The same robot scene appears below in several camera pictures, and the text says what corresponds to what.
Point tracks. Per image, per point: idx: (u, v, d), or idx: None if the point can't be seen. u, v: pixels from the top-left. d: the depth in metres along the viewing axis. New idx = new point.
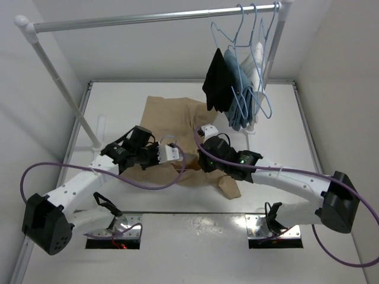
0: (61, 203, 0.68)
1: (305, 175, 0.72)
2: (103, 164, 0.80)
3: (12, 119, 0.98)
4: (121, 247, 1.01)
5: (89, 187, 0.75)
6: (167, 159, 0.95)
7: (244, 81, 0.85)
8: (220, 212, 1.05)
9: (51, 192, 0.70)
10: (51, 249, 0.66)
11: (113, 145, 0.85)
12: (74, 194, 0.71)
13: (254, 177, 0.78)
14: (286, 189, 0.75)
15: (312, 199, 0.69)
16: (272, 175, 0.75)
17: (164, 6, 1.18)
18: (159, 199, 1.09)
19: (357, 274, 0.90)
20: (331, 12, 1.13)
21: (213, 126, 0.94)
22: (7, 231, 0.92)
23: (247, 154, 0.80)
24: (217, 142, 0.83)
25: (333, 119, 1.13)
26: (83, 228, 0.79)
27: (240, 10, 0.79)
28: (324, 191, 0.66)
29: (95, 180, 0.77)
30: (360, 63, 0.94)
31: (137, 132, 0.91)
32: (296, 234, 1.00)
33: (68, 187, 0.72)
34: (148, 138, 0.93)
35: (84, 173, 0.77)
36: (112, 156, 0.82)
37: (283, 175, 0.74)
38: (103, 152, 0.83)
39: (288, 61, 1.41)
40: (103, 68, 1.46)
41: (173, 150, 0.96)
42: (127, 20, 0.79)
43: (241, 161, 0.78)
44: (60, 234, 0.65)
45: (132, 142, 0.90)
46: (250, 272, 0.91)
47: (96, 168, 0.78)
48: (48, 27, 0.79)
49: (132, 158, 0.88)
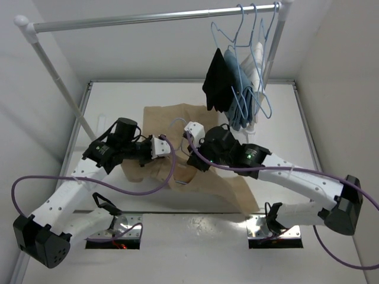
0: (48, 222, 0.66)
1: (317, 177, 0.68)
2: (86, 170, 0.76)
3: (12, 119, 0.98)
4: (121, 247, 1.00)
5: (76, 198, 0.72)
6: (156, 153, 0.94)
7: (244, 81, 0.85)
8: (220, 212, 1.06)
9: (37, 210, 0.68)
10: (51, 262, 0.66)
11: (96, 145, 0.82)
12: (60, 209, 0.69)
13: (261, 176, 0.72)
14: (293, 189, 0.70)
15: (323, 202, 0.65)
16: (282, 174, 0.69)
17: (164, 6, 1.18)
18: (159, 199, 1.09)
19: (357, 274, 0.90)
20: (331, 12, 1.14)
21: (195, 123, 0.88)
22: (7, 231, 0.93)
23: (253, 147, 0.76)
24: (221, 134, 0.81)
25: (333, 119, 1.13)
26: (84, 232, 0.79)
27: (240, 10, 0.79)
28: (338, 196, 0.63)
29: (81, 189, 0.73)
30: (361, 62, 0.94)
31: (120, 126, 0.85)
32: (296, 234, 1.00)
33: (53, 202, 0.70)
34: (134, 130, 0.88)
35: (68, 184, 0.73)
36: (96, 158, 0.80)
37: (295, 175, 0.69)
38: (85, 155, 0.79)
39: (288, 61, 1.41)
40: (103, 68, 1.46)
41: (161, 143, 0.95)
42: (127, 20, 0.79)
43: (248, 156, 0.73)
44: (55, 249, 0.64)
45: (116, 138, 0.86)
46: (251, 272, 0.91)
47: (79, 176, 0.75)
48: (48, 27, 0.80)
49: (118, 155, 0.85)
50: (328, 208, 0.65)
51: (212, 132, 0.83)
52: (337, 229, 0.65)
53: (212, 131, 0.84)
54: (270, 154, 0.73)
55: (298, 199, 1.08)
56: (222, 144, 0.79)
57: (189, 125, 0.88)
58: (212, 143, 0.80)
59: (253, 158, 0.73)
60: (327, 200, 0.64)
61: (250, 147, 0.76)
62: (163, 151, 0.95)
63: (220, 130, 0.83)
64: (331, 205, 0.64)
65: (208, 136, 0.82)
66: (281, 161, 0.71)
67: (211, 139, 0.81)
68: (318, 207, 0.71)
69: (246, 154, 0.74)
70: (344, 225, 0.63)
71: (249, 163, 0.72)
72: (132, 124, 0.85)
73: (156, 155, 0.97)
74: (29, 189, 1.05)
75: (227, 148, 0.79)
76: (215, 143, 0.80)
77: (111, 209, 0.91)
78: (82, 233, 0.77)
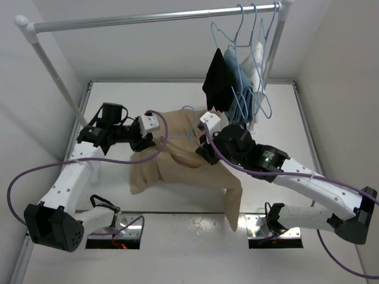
0: (60, 205, 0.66)
1: (336, 186, 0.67)
2: (85, 151, 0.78)
3: (12, 119, 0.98)
4: (121, 247, 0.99)
5: (80, 178, 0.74)
6: (145, 128, 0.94)
7: (244, 81, 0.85)
8: (221, 212, 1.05)
9: (45, 197, 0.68)
10: (70, 247, 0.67)
11: (88, 129, 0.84)
12: (68, 191, 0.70)
13: (278, 180, 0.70)
14: (310, 196, 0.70)
15: (341, 213, 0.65)
16: (301, 181, 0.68)
17: (164, 6, 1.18)
18: (159, 199, 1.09)
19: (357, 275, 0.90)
20: (331, 13, 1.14)
21: (213, 115, 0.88)
22: (7, 231, 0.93)
23: (270, 149, 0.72)
24: (238, 133, 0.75)
25: (333, 119, 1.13)
26: (90, 225, 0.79)
27: (240, 10, 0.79)
28: (357, 208, 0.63)
29: (83, 170, 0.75)
30: (361, 62, 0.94)
31: (106, 108, 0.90)
32: (296, 234, 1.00)
33: (60, 186, 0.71)
34: (120, 111, 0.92)
35: (70, 167, 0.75)
36: (90, 140, 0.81)
37: (315, 183, 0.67)
38: (79, 139, 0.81)
39: (288, 61, 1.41)
40: (102, 68, 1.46)
41: (150, 119, 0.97)
42: (127, 20, 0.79)
43: (266, 159, 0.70)
44: (72, 231, 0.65)
45: (106, 120, 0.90)
46: (251, 273, 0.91)
47: (79, 157, 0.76)
48: (48, 27, 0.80)
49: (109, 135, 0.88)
50: (344, 218, 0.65)
51: (228, 130, 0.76)
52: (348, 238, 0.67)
53: (227, 128, 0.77)
54: (289, 158, 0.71)
55: (298, 199, 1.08)
56: (241, 144, 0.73)
57: (206, 116, 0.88)
58: (230, 142, 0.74)
59: (270, 161, 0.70)
60: (346, 212, 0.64)
61: (266, 148, 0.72)
62: (151, 125, 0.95)
63: (236, 128, 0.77)
64: (349, 216, 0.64)
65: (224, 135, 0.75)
66: (300, 168, 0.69)
67: (227, 138, 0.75)
68: (328, 214, 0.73)
69: (263, 157, 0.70)
70: (356, 235, 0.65)
71: (265, 166, 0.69)
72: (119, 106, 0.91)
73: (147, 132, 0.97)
74: (28, 188, 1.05)
75: (244, 148, 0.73)
76: (232, 142, 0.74)
77: (111, 207, 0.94)
78: (90, 223, 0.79)
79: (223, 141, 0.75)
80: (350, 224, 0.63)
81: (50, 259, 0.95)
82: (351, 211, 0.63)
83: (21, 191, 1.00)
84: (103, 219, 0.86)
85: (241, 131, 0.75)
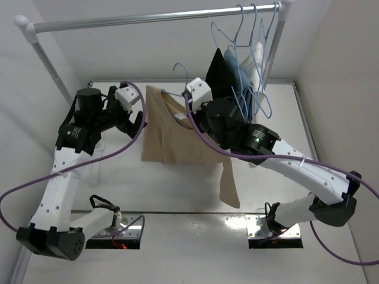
0: (52, 225, 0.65)
1: (325, 170, 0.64)
2: (68, 160, 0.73)
3: (12, 119, 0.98)
4: (121, 246, 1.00)
5: (68, 191, 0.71)
6: (128, 100, 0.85)
7: (244, 81, 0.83)
8: (220, 212, 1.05)
9: (34, 218, 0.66)
10: (73, 255, 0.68)
11: (67, 130, 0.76)
12: (57, 208, 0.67)
13: (267, 163, 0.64)
14: (296, 180, 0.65)
15: (328, 197, 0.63)
16: (292, 164, 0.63)
17: (164, 6, 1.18)
18: (159, 199, 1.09)
19: (358, 275, 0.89)
20: (331, 13, 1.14)
21: (202, 83, 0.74)
22: (7, 231, 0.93)
23: (260, 128, 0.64)
24: (227, 108, 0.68)
25: (333, 119, 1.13)
26: (89, 230, 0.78)
27: (240, 10, 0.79)
28: (345, 194, 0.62)
29: (69, 181, 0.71)
30: (360, 62, 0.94)
31: (82, 100, 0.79)
32: (296, 234, 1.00)
33: (47, 204, 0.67)
34: (98, 100, 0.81)
35: (53, 181, 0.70)
36: (72, 144, 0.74)
37: (306, 167, 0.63)
38: (60, 145, 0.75)
39: (288, 61, 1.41)
40: (103, 68, 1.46)
41: (127, 89, 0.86)
42: (127, 20, 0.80)
43: (257, 140, 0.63)
44: (70, 244, 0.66)
45: (84, 113, 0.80)
46: (251, 273, 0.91)
47: (61, 169, 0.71)
48: (48, 28, 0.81)
49: (93, 134, 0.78)
50: (330, 203, 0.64)
51: (215, 105, 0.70)
52: (328, 221, 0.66)
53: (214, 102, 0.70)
54: (280, 139, 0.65)
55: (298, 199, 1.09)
56: (229, 122, 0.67)
57: (193, 84, 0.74)
58: (217, 119, 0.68)
59: (261, 142, 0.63)
60: (334, 197, 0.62)
61: (256, 127, 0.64)
62: (133, 96, 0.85)
63: (224, 102, 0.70)
64: (336, 202, 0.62)
65: (211, 112, 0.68)
66: (292, 150, 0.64)
67: (214, 114, 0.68)
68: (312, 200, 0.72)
69: (253, 137, 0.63)
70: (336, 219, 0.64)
71: (255, 148, 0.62)
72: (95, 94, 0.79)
73: (131, 106, 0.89)
74: (28, 189, 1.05)
75: (232, 126, 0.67)
76: (219, 119, 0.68)
77: (110, 207, 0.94)
78: (91, 228, 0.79)
79: (211, 119, 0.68)
80: (335, 209, 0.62)
81: (50, 259, 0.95)
82: (339, 197, 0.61)
83: (21, 192, 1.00)
84: (103, 219, 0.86)
85: (230, 106, 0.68)
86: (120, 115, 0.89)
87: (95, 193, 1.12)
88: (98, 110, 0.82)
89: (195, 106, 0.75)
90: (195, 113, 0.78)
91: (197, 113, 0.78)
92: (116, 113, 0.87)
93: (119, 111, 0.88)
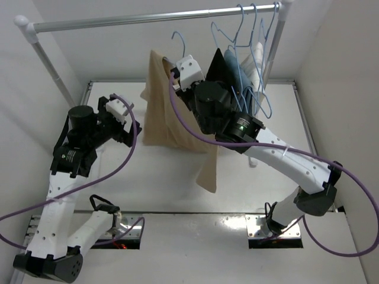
0: (48, 252, 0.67)
1: (307, 160, 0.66)
2: (63, 186, 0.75)
3: (12, 119, 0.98)
4: (121, 246, 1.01)
5: (64, 216, 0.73)
6: (122, 115, 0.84)
7: (244, 81, 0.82)
8: (219, 212, 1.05)
9: (31, 245, 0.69)
10: (71, 278, 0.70)
11: (61, 153, 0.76)
12: (54, 235, 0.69)
13: (251, 151, 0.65)
14: (280, 168, 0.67)
15: (310, 186, 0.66)
16: (276, 154, 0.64)
17: (165, 6, 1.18)
18: (160, 199, 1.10)
19: (358, 275, 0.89)
20: (331, 13, 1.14)
21: (193, 63, 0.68)
22: (7, 231, 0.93)
23: (244, 115, 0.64)
24: (218, 93, 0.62)
25: (333, 119, 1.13)
26: (90, 241, 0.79)
27: (240, 10, 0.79)
28: (325, 183, 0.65)
29: (65, 206, 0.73)
30: (360, 62, 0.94)
31: (75, 122, 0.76)
32: (296, 234, 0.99)
33: (44, 232, 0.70)
34: (92, 119, 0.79)
35: (49, 207, 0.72)
36: (68, 167, 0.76)
37: (289, 157, 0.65)
38: (55, 169, 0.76)
39: (288, 61, 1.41)
40: (103, 68, 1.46)
41: (118, 103, 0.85)
42: (127, 20, 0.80)
43: (241, 128, 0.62)
44: (68, 269, 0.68)
45: (76, 135, 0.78)
46: (251, 273, 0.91)
47: (57, 195, 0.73)
48: (48, 28, 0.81)
49: (89, 156, 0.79)
50: (311, 191, 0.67)
51: (205, 87, 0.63)
52: (309, 209, 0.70)
53: (205, 83, 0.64)
54: (264, 128, 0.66)
55: None
56: (218, 107, 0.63)
57: (183, 62, 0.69)
58: (206, 105, 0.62)
59: (245, 131, 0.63)
60: (315, 185, 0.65)
61: (240, 114, 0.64)
62: (124, 108, 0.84)
63: (215, 86, 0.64)
64: (317, 190, 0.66)
65: (202, 95, 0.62)
66: (276, 139, 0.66)
67: (204, 98, 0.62)
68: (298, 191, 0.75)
69: (237, 125, 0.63)
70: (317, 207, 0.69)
71: (239, 135, 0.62)
72: (87, 116, 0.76)
73: (124, 116, 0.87)
74: (28, 189, 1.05)
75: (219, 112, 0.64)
76: (208, 105, 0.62)
77: (109, 209, 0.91)
78: (89, 242, 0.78)
79: (199, 102, 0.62)
80: (315, 197, 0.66)
81: None
82: (319, 185, 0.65)
83: (21, 192, 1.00)
84: (103, 225, 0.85)
85: (221, 91, 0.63)
86: (115, 128, 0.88)
87: (95, 193, 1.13)
88: (91, 128, 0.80)
89: (183, 86, 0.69)
90: (183, 90, 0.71)
91: (186, 91, 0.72)
92: (109, 125, 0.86)
93: (113, 123, 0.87)
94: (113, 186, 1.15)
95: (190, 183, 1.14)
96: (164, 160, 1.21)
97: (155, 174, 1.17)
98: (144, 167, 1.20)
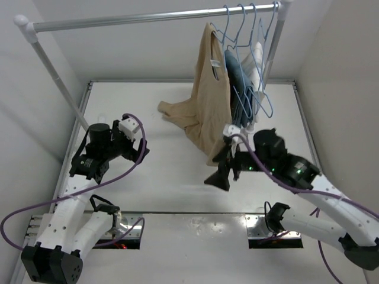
0: (57, 244, 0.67)
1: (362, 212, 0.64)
2: (79, 186, 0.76)
3: (12, 119, 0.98)
4: (121, 246, 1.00)
5: (76, 214, 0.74)
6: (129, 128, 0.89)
7: (246, 81, 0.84)
8: (220, 212, 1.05)
9: (41, 237, 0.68)
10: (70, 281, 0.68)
11: (80, 160, 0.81)
12: (64, 228, 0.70)
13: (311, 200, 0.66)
14: (334, 217, 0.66)
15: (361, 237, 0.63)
16: (329, 200, 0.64)
17: (164, 6, 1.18)
18: (160, 199, 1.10)
19: (359, 274, 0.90)
20: (331, 14, 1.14)
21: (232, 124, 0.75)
22: (7, 232, 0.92)
23: (302, 161, 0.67)
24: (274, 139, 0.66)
25: (333, 118, 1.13)
26: (89, 245, 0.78)
27: (241, 10, 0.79)
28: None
29: (79, 205, 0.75)
30: (361, 62, 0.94)
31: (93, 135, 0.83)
32: (296, 234, 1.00)
33: (56, 224, 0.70)
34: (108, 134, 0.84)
35: (64, 203, 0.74)
36: (83, 173, 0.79)
37: (343, 206, 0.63)
38: (73, 171, 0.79)
39: (288, 61, 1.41)
40: (102, 68, 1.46)
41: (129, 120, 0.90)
42: (127, 19, 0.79)
43: (298, 171, 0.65)
44: (71, 268, 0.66)
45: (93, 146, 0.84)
46: (251, 272, 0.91)
47: (73, 193, 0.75)
48: (47, 28, 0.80)
49: (104, 165, 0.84)
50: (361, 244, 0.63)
51: (262, 134, 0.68)
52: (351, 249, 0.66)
53: (262, 133, 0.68)
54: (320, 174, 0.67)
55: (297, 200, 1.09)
56: (273, 153, 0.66)
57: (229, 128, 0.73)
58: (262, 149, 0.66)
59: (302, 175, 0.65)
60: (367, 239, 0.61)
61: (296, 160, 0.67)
62: (135, 125, 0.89)
63: (271, 133, 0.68)
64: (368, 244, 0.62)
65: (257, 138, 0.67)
66: (330, 187, 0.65)
67: (260, 142, 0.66)
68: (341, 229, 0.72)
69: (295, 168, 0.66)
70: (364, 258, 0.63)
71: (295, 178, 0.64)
72: (105, 130, 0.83)
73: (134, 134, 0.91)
74: (29, 189, 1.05)
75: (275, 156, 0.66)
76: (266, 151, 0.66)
77: (109, 209, 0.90)
78: (90, 244, 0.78)
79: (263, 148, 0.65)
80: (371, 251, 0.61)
81: None
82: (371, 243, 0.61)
83: (21, 191, 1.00)
84: (103, 225, 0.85)
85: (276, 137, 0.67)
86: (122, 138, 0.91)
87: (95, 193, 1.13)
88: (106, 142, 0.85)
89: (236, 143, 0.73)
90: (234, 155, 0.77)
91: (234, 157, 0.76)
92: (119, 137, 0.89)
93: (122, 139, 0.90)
94: (113, 185, 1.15)
95: (190, 183, 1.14)
96: (164, 160, 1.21)
97: (156, 174, 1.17)
98: (144, 166, 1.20)
